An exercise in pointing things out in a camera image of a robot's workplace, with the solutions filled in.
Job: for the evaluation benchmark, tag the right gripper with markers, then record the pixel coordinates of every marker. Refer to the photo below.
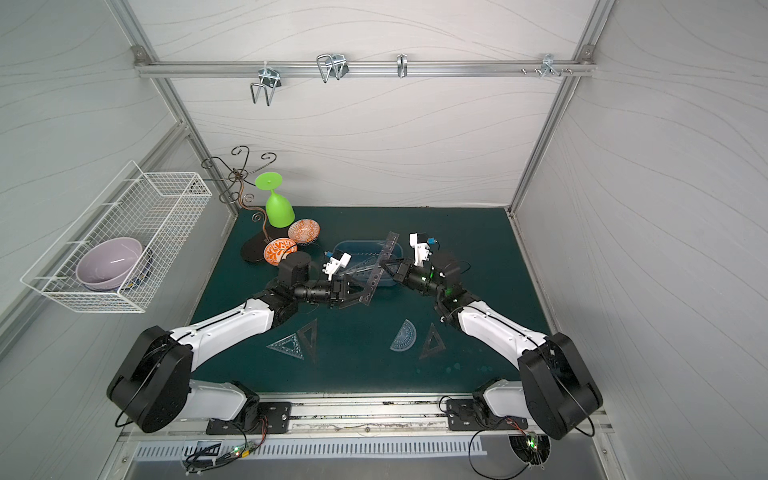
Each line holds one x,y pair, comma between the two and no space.
402,273

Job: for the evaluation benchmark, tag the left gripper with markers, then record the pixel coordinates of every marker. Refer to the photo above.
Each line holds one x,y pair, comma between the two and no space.
339,290

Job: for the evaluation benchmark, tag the brown stencil ruler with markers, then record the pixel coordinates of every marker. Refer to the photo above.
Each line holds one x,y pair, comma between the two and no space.
384,254

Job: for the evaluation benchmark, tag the blue plastic storage box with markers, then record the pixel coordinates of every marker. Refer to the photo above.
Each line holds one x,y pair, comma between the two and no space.
363,252

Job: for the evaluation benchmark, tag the clear protractor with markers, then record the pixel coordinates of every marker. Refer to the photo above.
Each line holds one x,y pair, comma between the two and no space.
405,338

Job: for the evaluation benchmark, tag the brown tall triangle ruler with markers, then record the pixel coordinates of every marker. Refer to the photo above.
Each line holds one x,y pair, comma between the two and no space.
308,337

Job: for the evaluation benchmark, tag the brown small triangle ruler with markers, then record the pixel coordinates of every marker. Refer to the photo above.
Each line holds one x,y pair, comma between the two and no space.
433,344

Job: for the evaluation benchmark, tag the clear small triangle ruler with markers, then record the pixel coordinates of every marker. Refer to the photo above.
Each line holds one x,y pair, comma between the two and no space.
289,345

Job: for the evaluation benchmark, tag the thin clear straight ruler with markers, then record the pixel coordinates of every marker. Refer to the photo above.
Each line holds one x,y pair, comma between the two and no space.
362,273

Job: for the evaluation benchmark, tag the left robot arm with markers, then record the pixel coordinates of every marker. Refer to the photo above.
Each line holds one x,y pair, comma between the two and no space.
154,387

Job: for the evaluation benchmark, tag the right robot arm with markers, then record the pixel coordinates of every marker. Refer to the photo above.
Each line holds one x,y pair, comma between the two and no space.
556,390

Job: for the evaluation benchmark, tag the red blue patterned bowl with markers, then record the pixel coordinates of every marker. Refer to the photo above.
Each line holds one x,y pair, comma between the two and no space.
304,231

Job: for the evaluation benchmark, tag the orange patterned bowl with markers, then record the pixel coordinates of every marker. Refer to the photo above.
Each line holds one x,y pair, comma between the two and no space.
276,250

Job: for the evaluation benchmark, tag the green plastic goblet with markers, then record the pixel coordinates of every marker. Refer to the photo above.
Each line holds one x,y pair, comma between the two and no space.
279,210

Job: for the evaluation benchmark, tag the small metal hook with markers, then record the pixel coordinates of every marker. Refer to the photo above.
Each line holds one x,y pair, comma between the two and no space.
402,66

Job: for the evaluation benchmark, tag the metal double hook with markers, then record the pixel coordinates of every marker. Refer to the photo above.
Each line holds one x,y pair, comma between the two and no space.
268,81

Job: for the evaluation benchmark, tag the metal hook right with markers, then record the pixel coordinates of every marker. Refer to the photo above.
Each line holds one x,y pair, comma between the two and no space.
548,67

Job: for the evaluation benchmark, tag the purple bowl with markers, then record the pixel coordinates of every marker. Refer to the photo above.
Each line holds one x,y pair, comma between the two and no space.
107,265

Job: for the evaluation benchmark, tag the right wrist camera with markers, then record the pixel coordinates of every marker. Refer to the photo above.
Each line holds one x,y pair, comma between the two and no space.
421,244

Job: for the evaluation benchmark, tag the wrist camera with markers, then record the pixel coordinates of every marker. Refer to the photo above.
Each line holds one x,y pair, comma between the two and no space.
335,262
421,244

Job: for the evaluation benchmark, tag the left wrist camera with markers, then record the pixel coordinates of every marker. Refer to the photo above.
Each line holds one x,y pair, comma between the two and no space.
335,262

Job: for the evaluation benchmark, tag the metal wire cup stand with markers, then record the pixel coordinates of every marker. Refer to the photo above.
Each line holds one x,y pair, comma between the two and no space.
237,181

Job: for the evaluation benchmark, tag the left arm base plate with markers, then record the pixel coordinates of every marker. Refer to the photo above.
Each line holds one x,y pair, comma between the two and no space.
276,417

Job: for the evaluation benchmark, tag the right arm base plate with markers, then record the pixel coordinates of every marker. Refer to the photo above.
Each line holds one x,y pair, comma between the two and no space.
474,415

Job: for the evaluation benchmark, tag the metal wire hook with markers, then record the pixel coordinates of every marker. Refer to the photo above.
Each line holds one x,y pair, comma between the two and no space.
332,65

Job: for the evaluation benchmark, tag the white wire basket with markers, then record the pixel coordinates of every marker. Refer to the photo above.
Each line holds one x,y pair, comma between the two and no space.
159,209

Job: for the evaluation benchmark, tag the aluminium top rail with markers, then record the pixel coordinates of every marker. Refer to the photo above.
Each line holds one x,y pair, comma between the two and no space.
357,69

